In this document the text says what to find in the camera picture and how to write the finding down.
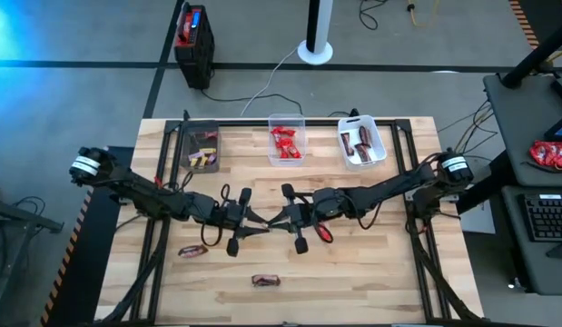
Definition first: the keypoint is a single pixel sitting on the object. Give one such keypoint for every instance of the grey plastic bin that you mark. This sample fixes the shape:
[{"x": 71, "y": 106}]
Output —
[{"x": 190, "y": 136}]

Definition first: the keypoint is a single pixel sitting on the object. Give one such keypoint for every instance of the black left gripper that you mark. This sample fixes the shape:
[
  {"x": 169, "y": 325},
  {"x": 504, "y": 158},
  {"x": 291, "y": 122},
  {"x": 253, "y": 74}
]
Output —
[{"x": 230, "y": 213}]

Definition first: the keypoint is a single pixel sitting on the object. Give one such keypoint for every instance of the dark tablet screen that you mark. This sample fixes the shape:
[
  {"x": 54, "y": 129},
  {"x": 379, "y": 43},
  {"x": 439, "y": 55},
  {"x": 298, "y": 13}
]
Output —
[{"x": 561, "y": 131}]

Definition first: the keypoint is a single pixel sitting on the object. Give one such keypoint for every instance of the clear plastic bin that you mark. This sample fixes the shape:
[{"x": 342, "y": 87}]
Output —
[{"x": 298, "y": 136}]

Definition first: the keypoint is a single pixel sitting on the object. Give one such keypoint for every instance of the grey side desk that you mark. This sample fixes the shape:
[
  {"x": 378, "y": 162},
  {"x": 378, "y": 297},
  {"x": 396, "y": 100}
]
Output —
[{"x": 525, "y": 136}]

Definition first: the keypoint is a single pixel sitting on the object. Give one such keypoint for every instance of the black red equipment case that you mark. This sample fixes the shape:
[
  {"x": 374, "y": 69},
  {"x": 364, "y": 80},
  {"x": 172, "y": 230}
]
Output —
[{"x": 194, "y": 59}]

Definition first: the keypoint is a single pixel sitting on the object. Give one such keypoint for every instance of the red candy bag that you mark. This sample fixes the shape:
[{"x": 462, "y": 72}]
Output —
[{"x": 550, "y": 154}]

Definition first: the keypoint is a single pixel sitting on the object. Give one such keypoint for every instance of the black keyboard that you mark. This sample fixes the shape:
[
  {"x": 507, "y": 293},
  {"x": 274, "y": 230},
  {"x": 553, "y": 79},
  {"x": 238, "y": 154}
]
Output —
[{"x": 548, "y": 218}]

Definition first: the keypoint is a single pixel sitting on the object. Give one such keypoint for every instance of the white black pole stand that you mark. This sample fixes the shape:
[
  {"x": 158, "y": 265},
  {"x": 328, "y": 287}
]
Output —
[{"x": 315, "y": 50}]

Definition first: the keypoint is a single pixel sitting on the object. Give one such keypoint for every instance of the black slanted pole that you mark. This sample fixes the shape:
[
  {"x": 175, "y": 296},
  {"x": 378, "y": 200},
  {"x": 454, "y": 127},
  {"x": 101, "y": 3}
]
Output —
[{"x": 535, "y": 56}]

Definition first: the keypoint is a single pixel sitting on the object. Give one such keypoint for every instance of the black aluminium table frame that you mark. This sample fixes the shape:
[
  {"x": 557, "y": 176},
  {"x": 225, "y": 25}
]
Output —
[{"x": 308, "y": 122}]

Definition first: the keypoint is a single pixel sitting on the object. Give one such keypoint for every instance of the black hazard-striped base plate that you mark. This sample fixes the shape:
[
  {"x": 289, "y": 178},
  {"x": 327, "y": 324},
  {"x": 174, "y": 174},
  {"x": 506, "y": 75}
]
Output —
[{"x": 85, "y": 254}]

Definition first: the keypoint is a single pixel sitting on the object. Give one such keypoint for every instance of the white plastic bin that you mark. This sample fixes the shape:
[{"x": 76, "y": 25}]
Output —
[{"x": 378, "y": 150}]

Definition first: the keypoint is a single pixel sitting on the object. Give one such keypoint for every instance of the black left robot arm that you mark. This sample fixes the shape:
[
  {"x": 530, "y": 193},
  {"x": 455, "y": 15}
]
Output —
[{"x": 135, "y": 191}]

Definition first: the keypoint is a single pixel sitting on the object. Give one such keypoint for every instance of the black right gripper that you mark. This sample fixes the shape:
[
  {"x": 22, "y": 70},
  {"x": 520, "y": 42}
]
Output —
[{"x": 298, "y": 213}]

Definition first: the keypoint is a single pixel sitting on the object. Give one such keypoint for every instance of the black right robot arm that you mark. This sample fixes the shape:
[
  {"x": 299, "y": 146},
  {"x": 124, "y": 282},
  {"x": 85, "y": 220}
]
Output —
[{"x": 389, "y": 186}]

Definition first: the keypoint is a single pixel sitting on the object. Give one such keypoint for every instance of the black floor stand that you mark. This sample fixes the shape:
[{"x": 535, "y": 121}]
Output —
[{"x": 22, "y": 218}]

